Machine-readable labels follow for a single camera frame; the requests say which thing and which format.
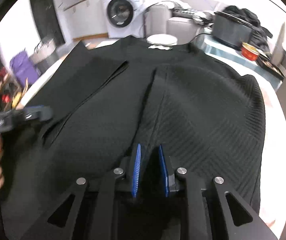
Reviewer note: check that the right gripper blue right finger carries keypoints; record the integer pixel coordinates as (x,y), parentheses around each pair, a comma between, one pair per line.
(164,173)

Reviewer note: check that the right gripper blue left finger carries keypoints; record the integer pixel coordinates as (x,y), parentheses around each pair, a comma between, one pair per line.
(135,171)

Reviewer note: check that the black knit sweater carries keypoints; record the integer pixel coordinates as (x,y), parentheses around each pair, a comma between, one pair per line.
(143,144)

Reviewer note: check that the purple bag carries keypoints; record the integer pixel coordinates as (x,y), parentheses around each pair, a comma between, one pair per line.
(23,69)

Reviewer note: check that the checkered bed blanket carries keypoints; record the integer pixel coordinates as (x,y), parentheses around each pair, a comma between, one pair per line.
(232,60)

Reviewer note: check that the woven laundry basket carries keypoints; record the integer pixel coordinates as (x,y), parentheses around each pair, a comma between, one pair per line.
(44,55)

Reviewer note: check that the red round food tin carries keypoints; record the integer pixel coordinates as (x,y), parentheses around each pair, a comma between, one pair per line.
(249,52)

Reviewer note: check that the black food tray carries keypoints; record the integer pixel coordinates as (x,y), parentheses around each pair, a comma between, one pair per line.
(265,64)

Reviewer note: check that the grey sofa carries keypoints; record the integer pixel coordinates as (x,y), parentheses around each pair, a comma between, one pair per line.
(160,19)

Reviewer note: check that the white washing machine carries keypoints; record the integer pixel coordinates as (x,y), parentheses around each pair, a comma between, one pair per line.
(123,18)

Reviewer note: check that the black rice cooker pot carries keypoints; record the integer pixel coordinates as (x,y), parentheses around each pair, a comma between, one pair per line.
(231,30)

